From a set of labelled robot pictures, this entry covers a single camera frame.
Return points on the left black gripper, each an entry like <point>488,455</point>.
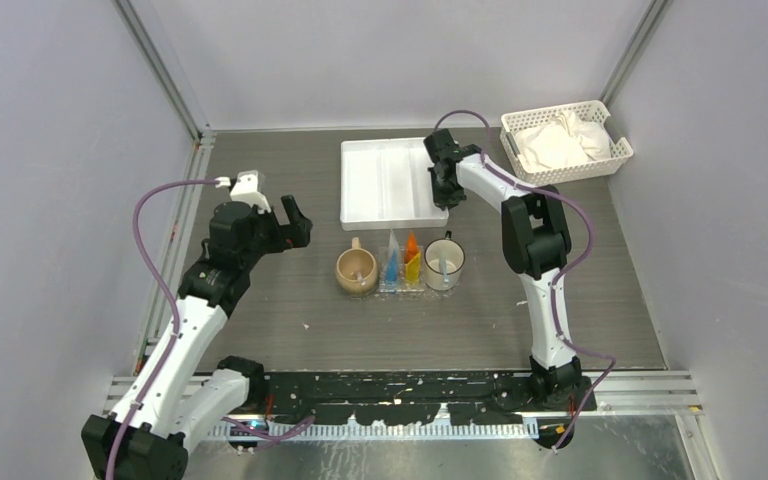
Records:
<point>297,232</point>

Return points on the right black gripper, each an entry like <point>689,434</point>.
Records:
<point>445,200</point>

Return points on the tan ceramic mug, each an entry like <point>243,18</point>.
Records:
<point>352,259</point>

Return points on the white plastic bin tray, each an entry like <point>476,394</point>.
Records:
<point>386,184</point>

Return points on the white toothpaste tube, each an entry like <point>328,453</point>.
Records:
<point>393,250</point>

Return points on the blue toothpaste tube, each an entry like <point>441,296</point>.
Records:
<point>392,279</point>

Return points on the orange toothpaste tube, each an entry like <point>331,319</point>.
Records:
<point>411,248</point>

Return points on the white ribbed mug black rim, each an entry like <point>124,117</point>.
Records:
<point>450,250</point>

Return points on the clear rectangular holder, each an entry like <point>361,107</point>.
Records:
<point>404,288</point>

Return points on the yellow toothpaste tube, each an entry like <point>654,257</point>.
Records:
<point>412,268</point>

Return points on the clear oval glass tray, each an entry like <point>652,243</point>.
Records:
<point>429,294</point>

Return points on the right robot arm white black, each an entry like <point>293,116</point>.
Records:
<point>535,243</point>

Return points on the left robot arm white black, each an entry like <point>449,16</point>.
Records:
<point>154,428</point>

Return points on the white perforated basket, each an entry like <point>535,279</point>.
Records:
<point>593,110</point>

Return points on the white cloth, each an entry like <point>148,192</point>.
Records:
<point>564,141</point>

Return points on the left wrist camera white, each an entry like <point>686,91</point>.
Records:
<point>246,187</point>

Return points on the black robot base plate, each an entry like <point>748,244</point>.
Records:
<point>554,430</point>

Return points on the aluminium frame rail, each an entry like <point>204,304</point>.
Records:
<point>636,392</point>

